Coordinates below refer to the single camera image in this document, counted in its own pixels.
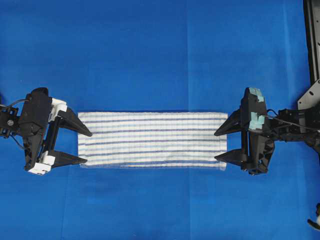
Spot black wrist camera with tape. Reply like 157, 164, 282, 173
248, 87, 267, 132

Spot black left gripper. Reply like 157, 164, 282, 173
18, 87, 93, 175

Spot blue table cloth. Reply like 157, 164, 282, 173
0, 0, 320, 240

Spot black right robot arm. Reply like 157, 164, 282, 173
214, 87, 320, 175

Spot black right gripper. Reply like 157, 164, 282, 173
214, 87, 275, 175

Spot blue striped white towel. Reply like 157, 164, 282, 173
78, 112, 228, 170

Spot black aluminium frame rail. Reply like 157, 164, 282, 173
297, 0, 320, 110

